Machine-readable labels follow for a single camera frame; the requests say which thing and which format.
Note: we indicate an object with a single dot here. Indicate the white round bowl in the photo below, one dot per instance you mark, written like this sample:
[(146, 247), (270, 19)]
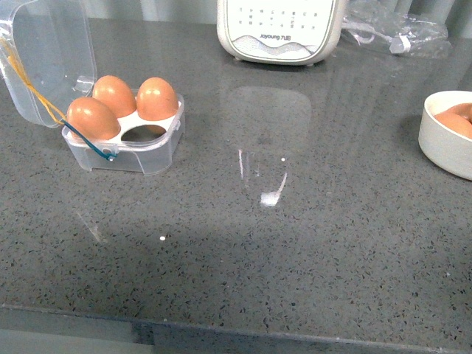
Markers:
[(446, 148)]

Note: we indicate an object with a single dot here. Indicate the white Joyoung kitchen appliance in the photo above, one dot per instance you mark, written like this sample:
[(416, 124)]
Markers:
[(292, 33)]

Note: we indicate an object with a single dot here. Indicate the clear plastic bag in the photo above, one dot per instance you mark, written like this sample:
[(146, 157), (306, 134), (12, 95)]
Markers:
[(370, 25)]

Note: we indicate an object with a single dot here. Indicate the brown egg front left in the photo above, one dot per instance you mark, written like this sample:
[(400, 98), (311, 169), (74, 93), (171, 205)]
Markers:
[(93, 119)]

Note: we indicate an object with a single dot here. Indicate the clear plastic egg box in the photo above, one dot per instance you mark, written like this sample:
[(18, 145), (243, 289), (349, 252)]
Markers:
[(47, 61)]

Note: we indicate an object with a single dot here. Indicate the brown egg in bowl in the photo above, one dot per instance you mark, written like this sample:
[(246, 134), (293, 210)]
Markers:
[(457, 118)]

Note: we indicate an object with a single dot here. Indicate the brown egg back right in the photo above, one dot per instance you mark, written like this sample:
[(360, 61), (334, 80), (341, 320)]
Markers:
[(156, 100)]

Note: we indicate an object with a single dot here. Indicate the brown egg back left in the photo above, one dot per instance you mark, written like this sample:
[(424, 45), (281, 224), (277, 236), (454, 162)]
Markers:
[(116, 94)]

